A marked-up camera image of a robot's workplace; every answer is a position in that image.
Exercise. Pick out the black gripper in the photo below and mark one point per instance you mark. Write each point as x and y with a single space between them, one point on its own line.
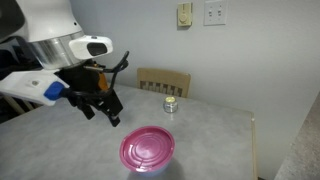
91 86

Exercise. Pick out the pink plastic bowl lid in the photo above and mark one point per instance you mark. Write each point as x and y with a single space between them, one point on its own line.
146 148

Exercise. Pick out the small silver tin gold lid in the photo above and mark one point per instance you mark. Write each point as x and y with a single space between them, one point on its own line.
170 104

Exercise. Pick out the tan wooden chair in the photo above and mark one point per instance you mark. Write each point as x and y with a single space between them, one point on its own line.
164 81

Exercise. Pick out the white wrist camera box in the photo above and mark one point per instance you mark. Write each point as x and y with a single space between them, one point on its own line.
87 47

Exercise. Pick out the beige dimmer wall switch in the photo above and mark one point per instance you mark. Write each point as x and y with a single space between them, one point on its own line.
184 14

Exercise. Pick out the white double wall switch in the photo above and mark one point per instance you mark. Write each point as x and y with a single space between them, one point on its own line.
215 12

